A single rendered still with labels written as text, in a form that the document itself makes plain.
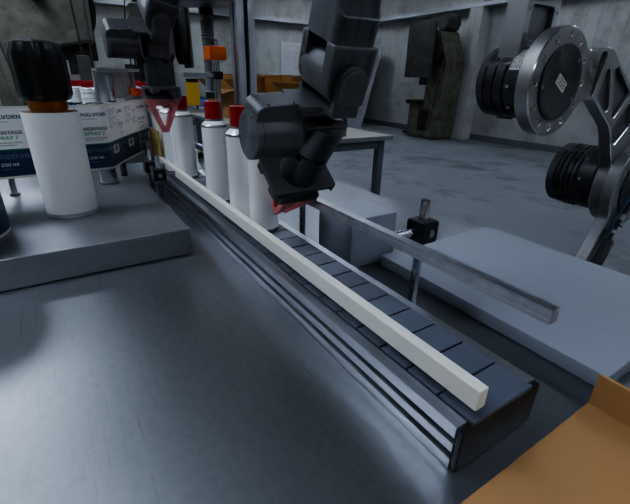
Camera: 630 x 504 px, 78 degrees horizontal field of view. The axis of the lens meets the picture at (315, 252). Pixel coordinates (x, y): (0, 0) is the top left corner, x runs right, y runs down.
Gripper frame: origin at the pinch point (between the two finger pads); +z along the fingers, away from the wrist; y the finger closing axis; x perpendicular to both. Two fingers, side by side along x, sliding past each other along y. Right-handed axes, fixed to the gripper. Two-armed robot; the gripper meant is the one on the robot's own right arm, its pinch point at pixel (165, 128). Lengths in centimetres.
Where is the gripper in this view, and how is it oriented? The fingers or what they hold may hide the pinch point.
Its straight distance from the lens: 101.7
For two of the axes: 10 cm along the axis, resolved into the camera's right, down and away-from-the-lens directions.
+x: 8.5, -1.9, 4.9
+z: -0.3, 9.1, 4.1
